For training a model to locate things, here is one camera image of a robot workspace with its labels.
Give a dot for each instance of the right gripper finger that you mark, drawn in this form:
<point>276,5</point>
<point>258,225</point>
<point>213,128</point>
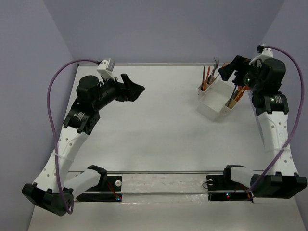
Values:
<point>238,80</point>
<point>239,63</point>

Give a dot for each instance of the gold knife dark handle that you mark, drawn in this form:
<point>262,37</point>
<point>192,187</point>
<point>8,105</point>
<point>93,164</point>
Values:
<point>203,80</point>

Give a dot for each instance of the white utensil caddy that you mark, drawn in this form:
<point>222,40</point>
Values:
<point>214,102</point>

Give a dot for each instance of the orange spoon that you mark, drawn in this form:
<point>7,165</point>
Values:
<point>241,92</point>

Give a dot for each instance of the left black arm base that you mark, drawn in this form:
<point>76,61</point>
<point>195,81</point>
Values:
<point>109,192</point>

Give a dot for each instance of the orange chopstick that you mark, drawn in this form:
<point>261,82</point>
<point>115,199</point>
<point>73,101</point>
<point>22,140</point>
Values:
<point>234,101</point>

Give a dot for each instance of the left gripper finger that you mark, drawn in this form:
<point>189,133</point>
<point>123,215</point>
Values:
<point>133,91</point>
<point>126,81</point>

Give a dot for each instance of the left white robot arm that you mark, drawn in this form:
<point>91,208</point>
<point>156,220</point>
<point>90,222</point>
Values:
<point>51,190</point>

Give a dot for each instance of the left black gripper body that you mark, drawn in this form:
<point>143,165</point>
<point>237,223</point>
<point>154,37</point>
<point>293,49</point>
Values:
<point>122,90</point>

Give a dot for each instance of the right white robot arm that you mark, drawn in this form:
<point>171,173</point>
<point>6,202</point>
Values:
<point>280,179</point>

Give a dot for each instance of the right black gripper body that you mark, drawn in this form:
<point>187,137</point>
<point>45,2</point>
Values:
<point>250,75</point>

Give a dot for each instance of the silver fork dark handle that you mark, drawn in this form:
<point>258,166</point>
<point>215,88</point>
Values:
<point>216,64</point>

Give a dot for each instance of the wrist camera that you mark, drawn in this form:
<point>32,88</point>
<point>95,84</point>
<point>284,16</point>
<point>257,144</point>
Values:
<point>105,69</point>
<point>263,54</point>

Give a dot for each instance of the metal table rail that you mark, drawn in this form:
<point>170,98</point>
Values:
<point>152,64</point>

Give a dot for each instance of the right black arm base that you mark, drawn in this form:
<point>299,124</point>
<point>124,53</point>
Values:
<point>218,190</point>

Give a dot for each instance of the dark blue chopstick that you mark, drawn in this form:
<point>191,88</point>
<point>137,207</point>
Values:
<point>232,96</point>

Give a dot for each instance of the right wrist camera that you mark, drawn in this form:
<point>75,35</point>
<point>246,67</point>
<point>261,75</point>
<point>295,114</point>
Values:
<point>263,54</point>

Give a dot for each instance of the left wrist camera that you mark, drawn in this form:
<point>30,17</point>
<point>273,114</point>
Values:
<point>105,69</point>

